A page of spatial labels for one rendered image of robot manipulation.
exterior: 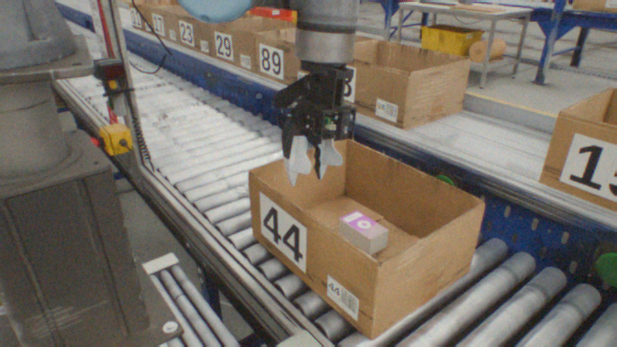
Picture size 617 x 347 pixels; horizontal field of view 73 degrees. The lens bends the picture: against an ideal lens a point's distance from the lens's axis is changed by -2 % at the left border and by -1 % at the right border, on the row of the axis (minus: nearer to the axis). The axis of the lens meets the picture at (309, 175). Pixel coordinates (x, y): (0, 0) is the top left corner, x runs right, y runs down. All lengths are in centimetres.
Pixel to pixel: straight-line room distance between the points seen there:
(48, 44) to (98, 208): 23
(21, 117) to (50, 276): 22
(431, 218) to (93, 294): 66
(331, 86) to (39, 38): 38
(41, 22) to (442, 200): 74
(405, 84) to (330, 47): 60
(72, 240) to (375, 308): 47
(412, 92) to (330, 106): 60
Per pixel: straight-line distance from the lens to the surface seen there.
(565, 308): 95
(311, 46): 63
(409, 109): 123
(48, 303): 73
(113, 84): 126
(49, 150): 67
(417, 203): 96
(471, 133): 128
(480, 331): 84
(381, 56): 164
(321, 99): 65
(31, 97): 64
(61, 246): 68
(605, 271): 99
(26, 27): 59
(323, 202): 110
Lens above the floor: 134
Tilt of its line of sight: 28 degrees down
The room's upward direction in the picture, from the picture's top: straight up
